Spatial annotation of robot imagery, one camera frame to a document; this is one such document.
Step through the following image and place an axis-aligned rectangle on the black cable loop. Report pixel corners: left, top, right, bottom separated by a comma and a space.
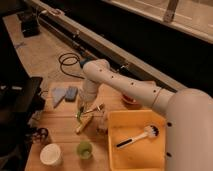
58, 52, 86, 80

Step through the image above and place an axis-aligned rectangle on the yellow handled knife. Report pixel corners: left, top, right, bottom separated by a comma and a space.
75, 114, 93, 134

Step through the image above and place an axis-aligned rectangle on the white dish brush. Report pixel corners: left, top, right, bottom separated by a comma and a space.
116, 125, 159, 148

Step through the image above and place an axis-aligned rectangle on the light blue cloth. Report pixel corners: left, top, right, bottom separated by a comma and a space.
51, 87, 66, 108

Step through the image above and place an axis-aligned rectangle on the long metal rail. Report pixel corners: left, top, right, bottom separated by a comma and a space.
24, 0, 213, 118

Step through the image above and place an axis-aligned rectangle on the yellow plastic tub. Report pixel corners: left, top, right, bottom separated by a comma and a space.
108, 110, 165, 171

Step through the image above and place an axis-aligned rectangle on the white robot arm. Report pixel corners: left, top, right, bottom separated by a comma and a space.
83, 59, 213, 171

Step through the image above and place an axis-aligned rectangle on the black box on floor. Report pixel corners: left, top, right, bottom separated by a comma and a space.
21, 14, 40, 37

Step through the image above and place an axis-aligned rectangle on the blue sponge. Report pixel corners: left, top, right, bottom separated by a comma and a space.
65, 86, 78, 102

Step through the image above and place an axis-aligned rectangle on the green pepper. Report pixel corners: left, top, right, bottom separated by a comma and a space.
76, 106, 84, 123

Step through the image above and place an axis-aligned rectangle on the black side stand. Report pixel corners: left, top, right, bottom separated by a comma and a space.
0, 77, 45, 171

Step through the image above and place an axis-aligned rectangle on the dark patterned cup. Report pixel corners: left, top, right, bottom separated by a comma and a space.
32, 128, 50, 145

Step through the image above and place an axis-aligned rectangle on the metal fork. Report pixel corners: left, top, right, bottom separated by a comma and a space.
84, 104, 105, 114

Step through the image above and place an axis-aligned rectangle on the green plastic cup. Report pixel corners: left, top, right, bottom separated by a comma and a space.
77, 141, 92, 159

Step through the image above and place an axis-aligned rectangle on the orange bowl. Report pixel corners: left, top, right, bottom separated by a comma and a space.
122, 94, 139, 105

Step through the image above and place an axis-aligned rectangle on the bread piece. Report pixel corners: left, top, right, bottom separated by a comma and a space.
97, 113, 108, 134

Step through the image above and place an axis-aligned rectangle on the white paper cup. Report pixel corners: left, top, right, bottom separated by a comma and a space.
40, 143, 62, 166

